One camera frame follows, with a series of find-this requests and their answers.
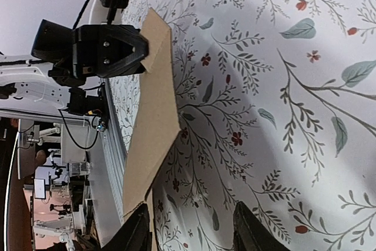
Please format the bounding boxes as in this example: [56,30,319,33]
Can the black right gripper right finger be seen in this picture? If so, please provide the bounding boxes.
[233,201,289,251]

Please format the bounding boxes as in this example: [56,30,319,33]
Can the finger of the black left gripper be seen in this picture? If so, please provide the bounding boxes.
[100,25,149,54]
[101,48,147,78]

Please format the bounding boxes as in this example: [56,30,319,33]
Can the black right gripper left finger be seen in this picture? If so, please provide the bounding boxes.
[101,203,152,251]

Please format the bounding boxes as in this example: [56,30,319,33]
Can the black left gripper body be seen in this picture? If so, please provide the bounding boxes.
[31,19,103,86]

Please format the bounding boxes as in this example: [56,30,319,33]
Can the brown cardboard box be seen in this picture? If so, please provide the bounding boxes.
[123,9,180,220]

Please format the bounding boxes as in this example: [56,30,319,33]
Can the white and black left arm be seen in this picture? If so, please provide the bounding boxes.
[1,19,149,117]

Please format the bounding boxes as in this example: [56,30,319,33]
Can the floral patterned table mat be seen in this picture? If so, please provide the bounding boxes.
[123,0,375,250]

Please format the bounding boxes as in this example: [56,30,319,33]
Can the aluminium front rail base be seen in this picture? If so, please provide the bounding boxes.
[89,80,126,246]

